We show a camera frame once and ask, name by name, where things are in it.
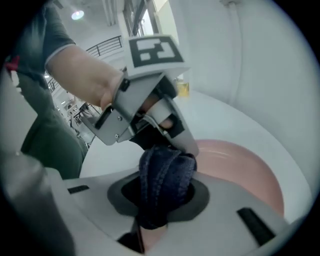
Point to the round ceiling lamp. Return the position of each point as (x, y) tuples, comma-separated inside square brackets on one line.
[(77, 15)]

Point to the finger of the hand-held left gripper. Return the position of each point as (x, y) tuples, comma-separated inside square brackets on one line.
[(186, 140)]

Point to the person's dark printed T-shirt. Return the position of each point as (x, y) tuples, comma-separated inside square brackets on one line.
[(42, 100)]

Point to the person's left forearm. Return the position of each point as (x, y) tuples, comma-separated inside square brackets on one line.
[(82, 75)]

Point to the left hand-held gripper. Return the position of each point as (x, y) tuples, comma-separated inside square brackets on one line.
[(150, 55)]

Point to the big pink plate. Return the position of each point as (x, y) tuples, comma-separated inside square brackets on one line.
[(237, 170)]

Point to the yellow drink bottle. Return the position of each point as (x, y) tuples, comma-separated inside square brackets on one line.
[(183, 88)]

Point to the black curved railing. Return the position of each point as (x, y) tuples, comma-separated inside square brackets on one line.
[(105, 46)]

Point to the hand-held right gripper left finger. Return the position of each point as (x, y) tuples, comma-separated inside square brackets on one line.
[(87, 220)]

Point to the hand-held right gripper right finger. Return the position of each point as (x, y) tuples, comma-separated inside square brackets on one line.
[(220, 225)]

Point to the dark blue cloth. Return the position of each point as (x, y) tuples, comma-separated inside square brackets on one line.
[(167, 185)]

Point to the person's left hand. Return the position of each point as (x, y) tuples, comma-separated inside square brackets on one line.
[(168, 124)]

